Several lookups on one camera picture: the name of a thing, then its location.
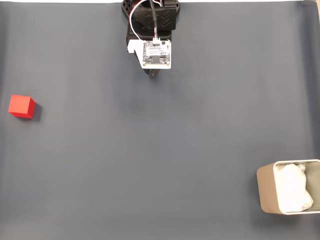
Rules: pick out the white crumpled tissue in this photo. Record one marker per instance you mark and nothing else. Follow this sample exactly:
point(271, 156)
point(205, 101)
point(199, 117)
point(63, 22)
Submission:
point(291, 187)

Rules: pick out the beige rounded box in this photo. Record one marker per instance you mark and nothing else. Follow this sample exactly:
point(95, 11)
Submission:
point(267, 190)

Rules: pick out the red cube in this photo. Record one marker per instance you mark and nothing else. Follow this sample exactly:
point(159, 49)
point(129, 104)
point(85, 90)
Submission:
point(21, 106)

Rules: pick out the white camera board module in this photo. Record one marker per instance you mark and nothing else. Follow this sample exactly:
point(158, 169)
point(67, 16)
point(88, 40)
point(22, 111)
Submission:
point(156, 53)

